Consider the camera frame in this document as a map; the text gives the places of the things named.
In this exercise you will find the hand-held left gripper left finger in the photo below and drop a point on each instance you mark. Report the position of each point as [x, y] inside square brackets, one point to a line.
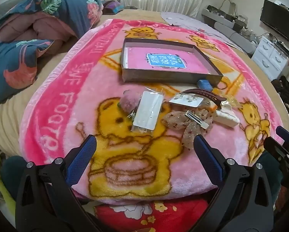
[83, 159]

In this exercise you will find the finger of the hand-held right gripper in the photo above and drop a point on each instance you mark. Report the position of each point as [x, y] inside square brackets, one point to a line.
[284, 132]
[273, 147]

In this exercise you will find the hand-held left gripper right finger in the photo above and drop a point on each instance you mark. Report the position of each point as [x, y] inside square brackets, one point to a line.
[207, 159]

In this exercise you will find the white hair claw clip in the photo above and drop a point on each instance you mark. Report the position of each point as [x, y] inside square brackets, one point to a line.
[227, 118]

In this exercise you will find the sheer spotted bow hair clip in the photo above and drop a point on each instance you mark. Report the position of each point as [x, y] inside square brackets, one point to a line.
[176, 121]

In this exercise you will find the dark red hair clip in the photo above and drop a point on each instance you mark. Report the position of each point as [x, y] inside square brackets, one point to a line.
[207, 93]

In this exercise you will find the clear packet with white card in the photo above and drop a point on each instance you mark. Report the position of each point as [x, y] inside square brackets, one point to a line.
[148, 113]

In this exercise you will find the grey shallow cardboard box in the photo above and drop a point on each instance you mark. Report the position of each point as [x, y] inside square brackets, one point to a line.
[171, 76]

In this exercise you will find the dark teal cloth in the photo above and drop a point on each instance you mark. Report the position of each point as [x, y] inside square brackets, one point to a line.
[11, 171]
[270, 171]

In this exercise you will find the dark clothing pile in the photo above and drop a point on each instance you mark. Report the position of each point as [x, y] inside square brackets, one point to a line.
[285, 91]

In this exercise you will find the pink bear printed blanket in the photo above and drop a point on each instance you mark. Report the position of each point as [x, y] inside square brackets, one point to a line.
[74, 101]

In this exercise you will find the earring card in clear packet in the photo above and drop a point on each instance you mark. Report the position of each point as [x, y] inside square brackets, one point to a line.
[186, 100]

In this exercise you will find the red floral blanket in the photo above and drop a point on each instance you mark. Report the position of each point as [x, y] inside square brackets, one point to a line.
[173, 215]

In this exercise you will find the small blue box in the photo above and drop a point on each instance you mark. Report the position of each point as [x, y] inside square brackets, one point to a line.
[204, 84]

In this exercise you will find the white drawer cabinet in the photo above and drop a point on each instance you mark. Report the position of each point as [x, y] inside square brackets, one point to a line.
[267, 55]

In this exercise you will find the tan bed sheet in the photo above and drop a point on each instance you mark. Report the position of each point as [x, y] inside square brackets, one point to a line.
[6, 125]

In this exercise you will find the yellow green cloth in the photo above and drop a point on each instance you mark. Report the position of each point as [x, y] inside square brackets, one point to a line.
[0, 178]

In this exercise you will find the black flat screen monitor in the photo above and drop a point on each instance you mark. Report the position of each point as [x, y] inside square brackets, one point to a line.
[278, 21]

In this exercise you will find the grey long bench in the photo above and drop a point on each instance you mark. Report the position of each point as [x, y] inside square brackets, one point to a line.
[233, 31]

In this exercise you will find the floral blue pink quilt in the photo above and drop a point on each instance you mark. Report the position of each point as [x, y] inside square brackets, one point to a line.
[16, 62]

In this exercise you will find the lilac bed sheet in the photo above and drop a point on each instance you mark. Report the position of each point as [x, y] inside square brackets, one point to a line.
[190, 21]

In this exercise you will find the purple striped cloth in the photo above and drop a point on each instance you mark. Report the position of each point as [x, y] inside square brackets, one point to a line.
[113, 7]

